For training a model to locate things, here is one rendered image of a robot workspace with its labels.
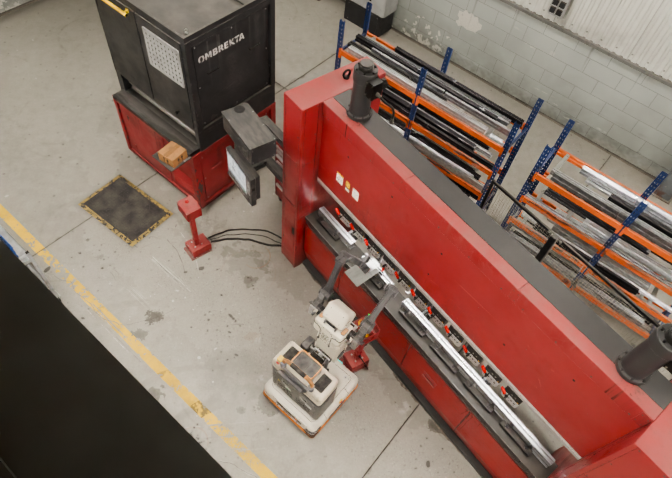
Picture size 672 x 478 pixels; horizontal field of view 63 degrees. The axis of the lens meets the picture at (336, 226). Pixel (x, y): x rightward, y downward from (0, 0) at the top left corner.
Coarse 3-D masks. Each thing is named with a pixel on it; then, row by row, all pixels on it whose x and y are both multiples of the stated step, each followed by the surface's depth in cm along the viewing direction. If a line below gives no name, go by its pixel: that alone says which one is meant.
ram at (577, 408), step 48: (336, 144) 443; (336, 192) 483; (384, 192) 418; (384, 240) 454; (432, 240) 396; (432, 288) 428; (480, 288) 376; (480, 336) 405; (528, 336) 358; (528, 384) 384; (576, 384) 342; (576, 432) 365; (624, 432) 327
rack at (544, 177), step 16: (560, 144) 543; (544, 160) 510; (576, 160) 542; (544, 176) 578; (608, 176) 531; (560, 192) 519; (544, 208) 547; (592, 208) 506; (640, 208) 473; (560, 224) 543; (624, 224) 494; (544, 240) 570; (592, 240) 529; (608, 240) 516; (640, 240) 493; (640, 272) 514; (576, 288) 581; (656, 288) 546; (640, 304) 536; (656, 304) 581; (656, 320) 593
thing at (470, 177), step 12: (396, 120) 648; (420, 132) 641; (432, 132) 640; (420, 144) 621; (432, 144) 626; (432, 156) 616; (444, 156) 618; (456, 156) 625; (456, 168) 604; (468, 168) 610; (468, 180) 601
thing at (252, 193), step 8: (232, 152) 480; (240, 152) 484; (240, 160) 475; (240, 168) 472; (248, 168) 474; (232, 176) 504; (248, 176) 466; (256, 176) 470; (248, 184) 471; (256, 184) 476; (248, 192) 482; (256, 192) 485; (248, 200) 492
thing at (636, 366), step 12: (660, 336) 283; (636, 348) 304; (648, 348) 292; (660, 348) 283; (624, 360) 313; (636, 360) 302; (648, 360) 294; (660, 360) 289; (624, 372) 312; (636, 372) 306; (648, 372) 302; (636, 384) 311
